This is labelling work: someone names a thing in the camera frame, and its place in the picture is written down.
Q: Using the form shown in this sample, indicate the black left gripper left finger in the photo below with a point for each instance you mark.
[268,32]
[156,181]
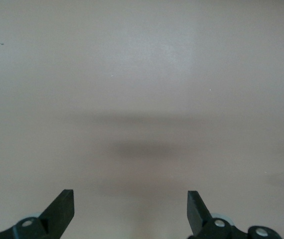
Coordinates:
[57,211]

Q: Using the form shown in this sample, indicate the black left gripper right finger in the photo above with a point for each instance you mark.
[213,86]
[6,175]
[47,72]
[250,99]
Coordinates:
[196,214]

